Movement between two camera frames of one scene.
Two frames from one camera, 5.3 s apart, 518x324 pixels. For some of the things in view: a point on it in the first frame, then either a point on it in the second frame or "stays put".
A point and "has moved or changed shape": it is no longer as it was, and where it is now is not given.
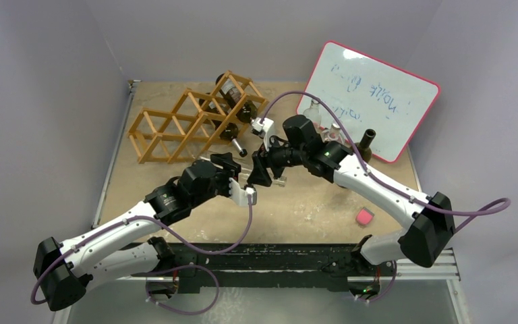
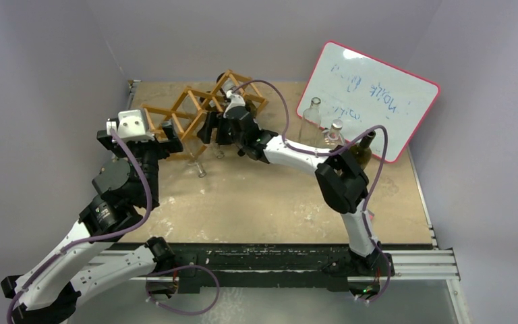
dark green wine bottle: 364,146 stays put
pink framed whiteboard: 366,93 stays put
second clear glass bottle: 313,114 stays put
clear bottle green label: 333,134 stays put
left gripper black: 231,185 to 171,145
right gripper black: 268,158 to 222,126
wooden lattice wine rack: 198,121 stays put
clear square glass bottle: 280,181 to 216,147
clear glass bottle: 202,158 has moved or changed shape
